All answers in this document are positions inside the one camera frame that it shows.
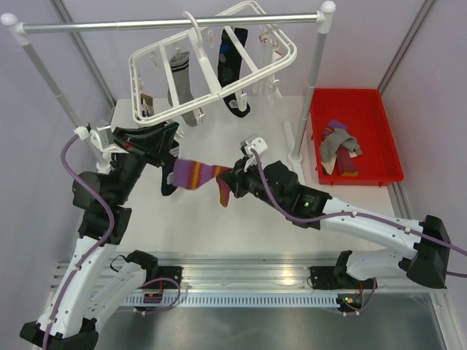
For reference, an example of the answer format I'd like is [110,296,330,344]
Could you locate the brown and beige back sock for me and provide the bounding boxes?
[141,93,154,117]

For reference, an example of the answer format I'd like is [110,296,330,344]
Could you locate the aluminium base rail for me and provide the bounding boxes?
[50,251,448,292]

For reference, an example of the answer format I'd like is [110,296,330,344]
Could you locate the grey sock with black stripes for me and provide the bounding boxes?
[320,128,360,163]

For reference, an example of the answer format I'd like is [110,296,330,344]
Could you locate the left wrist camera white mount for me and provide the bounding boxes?
[74,122,115,152]

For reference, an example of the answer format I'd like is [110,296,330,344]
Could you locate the silver and white clothes rack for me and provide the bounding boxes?
[1,1,336,169]

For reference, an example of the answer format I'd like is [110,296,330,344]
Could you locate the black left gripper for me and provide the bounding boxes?
[111,117,181,203]

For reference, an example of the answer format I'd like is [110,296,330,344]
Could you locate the red plastic bin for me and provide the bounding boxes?
[309,88,404,187]

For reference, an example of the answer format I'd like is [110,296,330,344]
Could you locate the black and blue patterned sock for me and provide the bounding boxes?
[217,29,250,118]

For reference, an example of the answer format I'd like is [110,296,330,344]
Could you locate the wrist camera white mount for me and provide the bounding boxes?
[74,122,115,152]
[240,134,269,156]

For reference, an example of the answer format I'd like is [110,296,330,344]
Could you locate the white plastic clip hanger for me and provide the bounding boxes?
[128,1,297,127]

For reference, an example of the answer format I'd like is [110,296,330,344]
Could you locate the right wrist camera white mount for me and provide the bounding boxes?
[240,134,269,156]

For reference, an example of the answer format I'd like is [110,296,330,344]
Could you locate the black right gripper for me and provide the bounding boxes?
[220,153,286,211]

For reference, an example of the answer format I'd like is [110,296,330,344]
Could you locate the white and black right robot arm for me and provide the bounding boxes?
[218,159,451,289]

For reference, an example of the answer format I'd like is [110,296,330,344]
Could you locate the grey sock back row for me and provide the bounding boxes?
[168,51,198,127]

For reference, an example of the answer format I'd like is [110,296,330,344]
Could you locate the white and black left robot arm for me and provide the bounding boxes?
[20,122,181,349]

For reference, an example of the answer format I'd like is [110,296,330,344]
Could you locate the white slotted cable duct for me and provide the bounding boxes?
[121,292,339,308]

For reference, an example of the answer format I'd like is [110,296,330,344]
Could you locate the purple striped sock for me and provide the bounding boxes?
[173,158,231,208]
[321,120,361,176]

